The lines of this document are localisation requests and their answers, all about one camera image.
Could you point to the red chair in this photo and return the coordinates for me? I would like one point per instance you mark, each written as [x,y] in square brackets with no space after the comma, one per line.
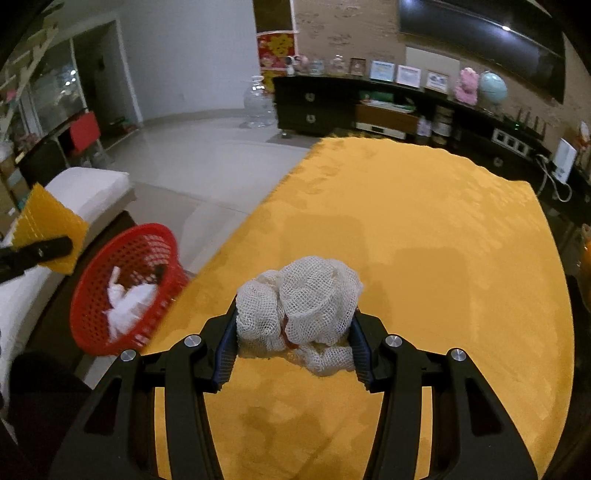
[85,134]

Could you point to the round glass jar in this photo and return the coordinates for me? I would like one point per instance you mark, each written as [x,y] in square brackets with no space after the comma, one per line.
[337,66]

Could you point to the green flat item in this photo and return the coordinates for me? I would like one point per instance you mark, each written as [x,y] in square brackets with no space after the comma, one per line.
[388,99]

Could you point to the white cushioned sofa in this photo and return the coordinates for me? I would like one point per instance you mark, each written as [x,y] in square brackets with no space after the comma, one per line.
[87,184]

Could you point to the small white picture frame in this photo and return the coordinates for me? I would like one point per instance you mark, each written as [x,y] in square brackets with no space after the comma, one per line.
[437,81]

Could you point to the white wall device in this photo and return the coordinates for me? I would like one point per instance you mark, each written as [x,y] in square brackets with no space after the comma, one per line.
[564,159]

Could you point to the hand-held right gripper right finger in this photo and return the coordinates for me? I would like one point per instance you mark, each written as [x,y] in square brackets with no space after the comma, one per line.
[362,355]

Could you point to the pink plush toy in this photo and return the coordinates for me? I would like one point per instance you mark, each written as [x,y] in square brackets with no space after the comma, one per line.
[467,85]

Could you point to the white crumpled paper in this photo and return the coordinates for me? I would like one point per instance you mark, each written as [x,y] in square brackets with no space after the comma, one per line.
[129,304]

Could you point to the yellow tablecloth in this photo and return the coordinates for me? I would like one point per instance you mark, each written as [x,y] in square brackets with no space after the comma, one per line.
[415,230]

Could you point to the black chair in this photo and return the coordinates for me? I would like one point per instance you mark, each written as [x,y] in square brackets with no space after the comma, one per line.
[44,161]

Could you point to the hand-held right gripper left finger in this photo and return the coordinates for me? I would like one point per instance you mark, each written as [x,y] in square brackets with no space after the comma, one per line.
[226,355]

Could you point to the red plastic mesh basket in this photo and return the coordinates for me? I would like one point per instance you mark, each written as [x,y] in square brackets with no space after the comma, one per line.
[138,240]

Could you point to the white leaning board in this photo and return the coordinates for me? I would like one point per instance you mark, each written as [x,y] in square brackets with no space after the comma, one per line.
[431,57]

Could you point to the small glass jar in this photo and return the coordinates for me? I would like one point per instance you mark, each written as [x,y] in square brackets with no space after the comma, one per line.
[316,68]

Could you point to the large clear water bottle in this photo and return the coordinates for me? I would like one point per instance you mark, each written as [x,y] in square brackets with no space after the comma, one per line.
[258,106]

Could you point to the wall television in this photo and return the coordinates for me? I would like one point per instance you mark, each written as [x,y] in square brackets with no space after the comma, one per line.
[485,41]

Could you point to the small dark picture frame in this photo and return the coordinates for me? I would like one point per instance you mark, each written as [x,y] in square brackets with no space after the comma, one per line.
[358,67]

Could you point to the red yellow wall poster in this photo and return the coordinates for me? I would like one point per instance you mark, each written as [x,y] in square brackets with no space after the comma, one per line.
[277,55]

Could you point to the blue picture frame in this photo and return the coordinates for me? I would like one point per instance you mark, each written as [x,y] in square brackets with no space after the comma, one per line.
[382,71]

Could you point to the black television cabinet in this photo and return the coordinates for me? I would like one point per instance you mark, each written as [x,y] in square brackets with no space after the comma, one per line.
[295,106]

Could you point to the white mesh cloth ball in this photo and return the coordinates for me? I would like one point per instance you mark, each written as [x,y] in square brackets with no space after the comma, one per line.
[314,295]

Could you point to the pale blue globe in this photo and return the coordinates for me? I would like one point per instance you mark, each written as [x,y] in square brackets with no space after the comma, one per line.
[493,90]

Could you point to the stack of cardboard boxes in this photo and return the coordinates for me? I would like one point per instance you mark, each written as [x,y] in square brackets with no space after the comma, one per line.
[11,194]

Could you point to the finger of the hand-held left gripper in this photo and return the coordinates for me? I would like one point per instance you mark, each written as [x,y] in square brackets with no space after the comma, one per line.
[41,251]

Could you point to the black router with antennas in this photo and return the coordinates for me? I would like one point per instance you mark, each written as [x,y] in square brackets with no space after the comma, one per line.
[528,129]

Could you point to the white power outlet strip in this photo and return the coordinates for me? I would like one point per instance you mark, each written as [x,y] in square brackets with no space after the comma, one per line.
[510,142]

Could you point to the wooden ladder shelf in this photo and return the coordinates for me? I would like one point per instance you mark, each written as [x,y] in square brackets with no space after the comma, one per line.
[23,60]

